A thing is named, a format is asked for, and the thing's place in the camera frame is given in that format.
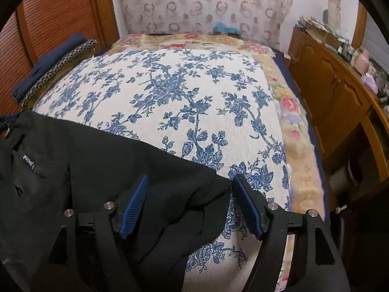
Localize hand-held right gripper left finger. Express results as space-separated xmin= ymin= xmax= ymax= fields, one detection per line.
xmin=33 ymin=173 xmax=150 ymax=292

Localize wooden window frame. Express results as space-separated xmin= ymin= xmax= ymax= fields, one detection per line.
xmin=353 ymin=3 xmax=369 ymax=48

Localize open cardboard box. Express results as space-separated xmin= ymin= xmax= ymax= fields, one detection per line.
xmin=310 ymin=27 xmax=344 ymax=50

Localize light blue crumpled cloth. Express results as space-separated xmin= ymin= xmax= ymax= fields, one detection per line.
xmin=213 ymin=21 xmax=240 ymax=35

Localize long wooden cabinet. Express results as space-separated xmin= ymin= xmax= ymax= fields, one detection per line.
xmin=287 ymin=26 xmax=389 ymax=207

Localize navy folded cloth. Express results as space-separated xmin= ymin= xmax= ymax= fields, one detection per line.
xmin=12 ymin=33 xmax=86 ymax=101

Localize pink bottle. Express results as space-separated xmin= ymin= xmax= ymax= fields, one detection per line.
xmin=354 ymin=47 xmax=371 ymax=75

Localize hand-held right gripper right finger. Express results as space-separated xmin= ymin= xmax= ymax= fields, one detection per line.
xmin=231 ymin=173 xmax=347 ymax=292

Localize black pants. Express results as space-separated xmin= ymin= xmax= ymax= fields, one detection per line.
xmin=0 ymin=111 xmax=233 ymax=292

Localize sheer circle-print curtain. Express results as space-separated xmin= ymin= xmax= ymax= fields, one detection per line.
xmin=117 ymin=0 xmax=296 ymax=47

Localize grey window blind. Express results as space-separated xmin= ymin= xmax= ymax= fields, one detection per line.
xmin=363 ymin=18 xmax=389 ymax=65

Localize white cylindrical bin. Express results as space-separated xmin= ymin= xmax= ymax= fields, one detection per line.
xmin=330 ymin=158 xmax=363 ymax=190

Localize cream floral blanket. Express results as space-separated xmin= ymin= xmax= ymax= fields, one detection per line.
xmin=111 ymin=32 xmax=329 ymax=292

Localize dark circle-patterned folded cloth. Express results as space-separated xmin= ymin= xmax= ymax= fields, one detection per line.
xmin=20 ymin=39 xmax=98 ymax=104

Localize brown louvred wooden wardrobe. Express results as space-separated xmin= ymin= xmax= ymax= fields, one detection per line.
xmin=0 ymin=0 xmax=119 ymax=116

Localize beige tied window curtain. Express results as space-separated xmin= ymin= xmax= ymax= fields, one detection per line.
xmin=325 ymin=0 xmax=343 ymax=29

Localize purple soft pouch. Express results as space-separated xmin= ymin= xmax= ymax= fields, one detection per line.
xmin=363 ymin=73 xmax=379 ymax=93

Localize small brown cardboard box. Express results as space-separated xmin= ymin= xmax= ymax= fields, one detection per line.
xmin=213 ymin=30 xmax=242 ymax=39

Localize white blue-floral bed sheet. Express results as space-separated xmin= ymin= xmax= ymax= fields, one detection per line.
xmin=32 ymin=49 xmax=291 ymax=292

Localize colourful fabric pile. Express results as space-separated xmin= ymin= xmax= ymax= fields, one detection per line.
xmin=298 ymin=17 xmax=324 ymax=31

